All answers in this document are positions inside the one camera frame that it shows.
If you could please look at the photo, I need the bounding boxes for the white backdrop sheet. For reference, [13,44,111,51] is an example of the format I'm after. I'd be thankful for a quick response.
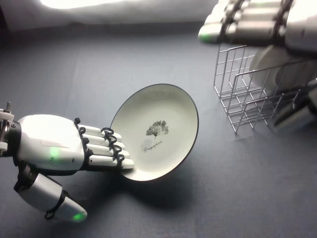
[0,0,218,27]

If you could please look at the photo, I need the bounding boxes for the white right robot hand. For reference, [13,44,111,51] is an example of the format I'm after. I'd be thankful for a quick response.
[197,0,317,135]

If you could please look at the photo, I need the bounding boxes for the white dark-rimmed ginkgo plate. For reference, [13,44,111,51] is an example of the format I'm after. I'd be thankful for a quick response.
[108,84,199,183]
[249,46,317,100]

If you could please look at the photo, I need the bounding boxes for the silver wire dish rack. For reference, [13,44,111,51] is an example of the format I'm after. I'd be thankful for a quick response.
[212,44,317,134]

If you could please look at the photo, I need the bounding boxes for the grey table cloth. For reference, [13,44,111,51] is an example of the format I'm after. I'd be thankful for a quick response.
[0,21,317,238]

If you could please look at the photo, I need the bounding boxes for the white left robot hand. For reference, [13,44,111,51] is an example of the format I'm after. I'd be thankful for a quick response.
[13,114,135,223]

